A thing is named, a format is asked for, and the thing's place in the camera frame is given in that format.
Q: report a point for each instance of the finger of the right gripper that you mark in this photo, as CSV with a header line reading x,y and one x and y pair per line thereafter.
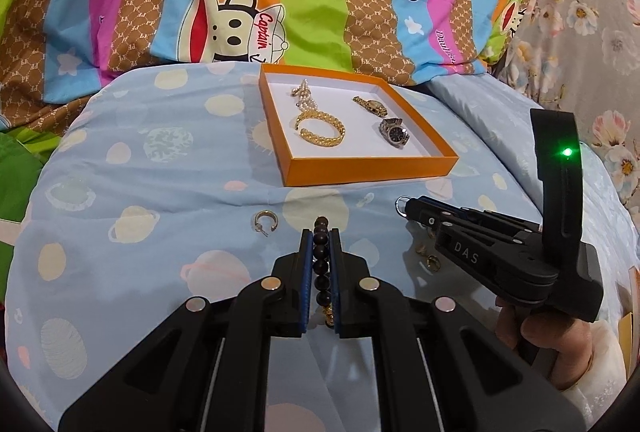
x,y
432,212
493,253

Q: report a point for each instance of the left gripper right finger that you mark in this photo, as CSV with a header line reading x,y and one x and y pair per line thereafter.
x,y
439,369

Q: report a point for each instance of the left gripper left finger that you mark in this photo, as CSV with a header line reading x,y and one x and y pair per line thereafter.
x,y
205,367

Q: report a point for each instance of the orange jewelry tray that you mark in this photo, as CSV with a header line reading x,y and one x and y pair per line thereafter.
x,y
340,143

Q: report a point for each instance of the right hand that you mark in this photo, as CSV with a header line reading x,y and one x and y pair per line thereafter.
x,y
570,338

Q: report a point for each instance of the orange box at edge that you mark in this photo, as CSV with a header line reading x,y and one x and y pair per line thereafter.
x,y
628,326

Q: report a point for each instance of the silver wristwatch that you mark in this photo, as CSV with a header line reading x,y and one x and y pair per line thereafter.
x,y
394,132

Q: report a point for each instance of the white sleeve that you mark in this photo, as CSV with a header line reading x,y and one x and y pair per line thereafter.
x,y
604,378

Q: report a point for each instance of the pearl gold brooch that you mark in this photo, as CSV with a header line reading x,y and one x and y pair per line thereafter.
x,y
303,97

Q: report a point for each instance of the gold hoop earring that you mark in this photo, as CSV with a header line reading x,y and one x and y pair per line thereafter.
x,y
265,222

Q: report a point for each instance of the light blue spotted blanket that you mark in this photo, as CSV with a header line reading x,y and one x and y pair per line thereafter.
x,y
150,200

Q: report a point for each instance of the grey floral pillow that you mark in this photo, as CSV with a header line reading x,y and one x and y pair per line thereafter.
x,y
582,56

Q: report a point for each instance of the green cloth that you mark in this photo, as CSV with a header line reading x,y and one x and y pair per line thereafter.
x,y
23,153

